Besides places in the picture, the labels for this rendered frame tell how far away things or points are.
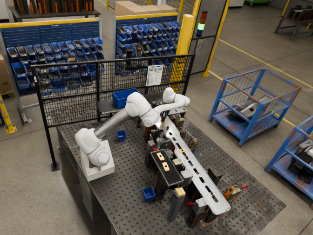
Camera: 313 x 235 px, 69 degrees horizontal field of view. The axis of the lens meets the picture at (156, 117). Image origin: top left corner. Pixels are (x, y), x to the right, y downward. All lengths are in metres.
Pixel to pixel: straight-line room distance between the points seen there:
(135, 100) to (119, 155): 0.96
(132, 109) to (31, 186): 1.97
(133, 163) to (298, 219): 2.38
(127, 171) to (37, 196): 1.28
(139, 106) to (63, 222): 1.76
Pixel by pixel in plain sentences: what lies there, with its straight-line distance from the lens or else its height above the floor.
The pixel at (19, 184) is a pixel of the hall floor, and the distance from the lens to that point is 3.50.
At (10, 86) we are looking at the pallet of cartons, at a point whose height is 0.22.
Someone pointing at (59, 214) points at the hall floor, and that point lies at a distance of 3.14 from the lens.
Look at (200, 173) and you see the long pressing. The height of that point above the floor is 1.00.
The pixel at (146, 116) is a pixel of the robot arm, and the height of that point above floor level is 1.52.
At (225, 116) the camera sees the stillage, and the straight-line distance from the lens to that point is 4.55.
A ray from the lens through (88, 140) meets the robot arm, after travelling 2.11.
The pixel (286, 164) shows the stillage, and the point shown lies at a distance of 4.22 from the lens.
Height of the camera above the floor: 2.72
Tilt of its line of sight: 39 degrees down
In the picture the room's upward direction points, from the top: 10 degrees clockwise
